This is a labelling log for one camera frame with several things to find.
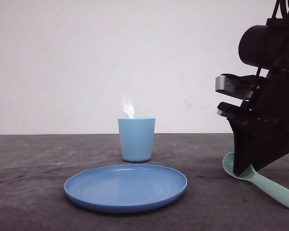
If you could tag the blue plastic plate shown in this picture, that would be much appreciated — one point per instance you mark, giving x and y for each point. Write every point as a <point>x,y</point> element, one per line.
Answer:
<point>124,189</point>

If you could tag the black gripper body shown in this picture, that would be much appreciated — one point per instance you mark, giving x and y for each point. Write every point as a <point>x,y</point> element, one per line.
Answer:
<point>267,111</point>

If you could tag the white plastic fork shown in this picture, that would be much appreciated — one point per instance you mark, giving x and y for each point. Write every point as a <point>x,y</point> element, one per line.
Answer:
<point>127,107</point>

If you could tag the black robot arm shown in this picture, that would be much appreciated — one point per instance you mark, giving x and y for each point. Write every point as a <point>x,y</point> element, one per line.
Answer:
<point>267,47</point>

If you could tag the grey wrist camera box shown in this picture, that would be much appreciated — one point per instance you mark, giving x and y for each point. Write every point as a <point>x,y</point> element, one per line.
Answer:
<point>237,86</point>

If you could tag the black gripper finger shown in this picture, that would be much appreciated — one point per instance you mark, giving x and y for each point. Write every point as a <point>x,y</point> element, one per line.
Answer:
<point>268,152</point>
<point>246,141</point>

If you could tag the light blue plastic cup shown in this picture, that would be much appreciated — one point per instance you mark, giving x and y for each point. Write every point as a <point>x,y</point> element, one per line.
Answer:
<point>136,138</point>

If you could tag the mint green plastic spoon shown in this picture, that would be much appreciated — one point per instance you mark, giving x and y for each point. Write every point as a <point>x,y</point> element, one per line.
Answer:
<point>271,188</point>

